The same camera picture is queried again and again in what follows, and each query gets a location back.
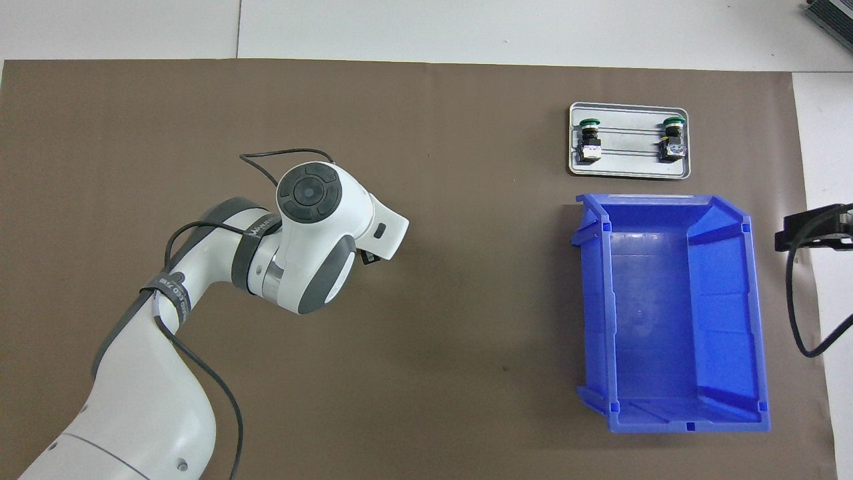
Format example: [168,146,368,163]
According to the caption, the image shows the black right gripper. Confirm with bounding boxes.
[775,203,853,253]

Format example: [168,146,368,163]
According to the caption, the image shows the green push button blue label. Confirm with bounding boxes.
[658,116,687,162]

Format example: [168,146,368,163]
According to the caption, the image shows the green push button white label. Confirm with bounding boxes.
[577,117,604,163]

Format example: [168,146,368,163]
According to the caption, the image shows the brown paper table mat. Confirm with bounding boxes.
[0,59,839,480]

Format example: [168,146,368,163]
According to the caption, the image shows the blue plastic storage bin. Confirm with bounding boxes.
[571,193,771,434]

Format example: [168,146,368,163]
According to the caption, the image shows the grey metal tray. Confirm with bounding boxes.
[568,102,692,179]

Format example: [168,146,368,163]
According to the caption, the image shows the grey ribbed metal device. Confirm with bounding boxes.
[803,0,853,42]

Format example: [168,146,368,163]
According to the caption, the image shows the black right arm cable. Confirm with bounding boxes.
[786,205,853,359]

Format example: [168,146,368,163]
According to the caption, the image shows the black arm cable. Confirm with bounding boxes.
[786,205,853,359]
[139,148,337,480]

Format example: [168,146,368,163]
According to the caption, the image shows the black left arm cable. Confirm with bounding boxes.
[139,148,337,480]

